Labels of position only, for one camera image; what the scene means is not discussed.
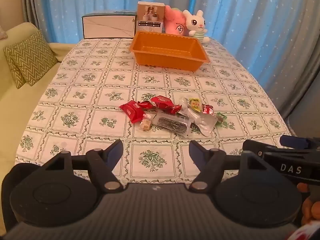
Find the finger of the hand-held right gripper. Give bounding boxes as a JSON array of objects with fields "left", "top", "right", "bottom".
[
  {"left": 279, "top": 135, "right": 320, "bottom": 150},
  {"left": 243, "top": 139, "right": 320, "bottom": 158}
]

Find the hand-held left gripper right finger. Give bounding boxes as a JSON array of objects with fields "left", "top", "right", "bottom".
[{"left": 189, "top": 139, "right": 270, "bottom": 193}]

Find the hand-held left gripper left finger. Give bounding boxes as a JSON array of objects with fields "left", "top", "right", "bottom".
[{"left": 41, "top": 139, "right": 124, "bottom": 193}]

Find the clear white snack packet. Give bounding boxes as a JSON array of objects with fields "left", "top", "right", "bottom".
[{"left": 180, "top": 97, "right": 218, "bottom": 137}]

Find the clear packet with dark contents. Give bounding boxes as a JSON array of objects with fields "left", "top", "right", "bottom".
[{"left": 152, "top": 112, "right": 192, "bottom": 137}]

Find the brown candy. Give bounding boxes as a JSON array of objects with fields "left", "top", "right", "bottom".
[{"left": 139, "top": 114, "right": 153, "bottom": 132}]

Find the large red snack packet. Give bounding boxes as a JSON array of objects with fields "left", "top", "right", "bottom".
[{"left": 119, "top": 100, "right": 145, "bottom": 124}]

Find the tiny red snack packet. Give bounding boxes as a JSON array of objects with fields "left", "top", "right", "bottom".
[{"left": 202, "top": 104, "right": 215, "bottom": 116}]

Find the yellow green snack packet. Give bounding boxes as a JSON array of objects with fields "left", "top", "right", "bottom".
[{"left": 187, "top": 98, "right": 203, "bottom": 113}]

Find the orange plastic tray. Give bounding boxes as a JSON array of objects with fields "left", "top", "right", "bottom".
[{"left": 129, "top": 31, "right": 211, "bottom": 72}]

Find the person's right hand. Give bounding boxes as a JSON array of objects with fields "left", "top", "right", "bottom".
[{"left": 297, "top": 182, "right": 320, "bottom": 227}]

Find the floral checked tablecloth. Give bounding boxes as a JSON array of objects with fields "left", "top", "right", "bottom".
[{"left": 15, "top": 36, "right": 293, "bottom": 188}]

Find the pale yellow sofa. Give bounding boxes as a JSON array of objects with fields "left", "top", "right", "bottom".
[{"left": 0, "top": 22, "right": 76, "bottom": 230}]

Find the green zigzag cushion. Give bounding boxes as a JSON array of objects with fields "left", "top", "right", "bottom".
[
  {"left": 3, "top": 42, "right": 26, "bottom": 89},
  {"left": 10, "top": 29, "right": 58, "bottom": 87}
]

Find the white and green cardboard box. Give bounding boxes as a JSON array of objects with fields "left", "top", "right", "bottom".
[{"left": 82, "top": 11, "right": 138, "bottom": 40}]

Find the white rabbit plush toy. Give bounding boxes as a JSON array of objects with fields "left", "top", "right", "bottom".
[{"left": 182, "top": 9, "right": 210, "bottom": 44}]

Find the pink plush toy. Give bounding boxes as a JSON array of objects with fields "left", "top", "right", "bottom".
[{"left": 164, "top": 6, "right": 187, "bottom": 36}]

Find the beige humidifier box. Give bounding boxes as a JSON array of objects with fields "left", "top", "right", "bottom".
[{"left": 137, "top": 1, "right": 166, "bottom": 33}]

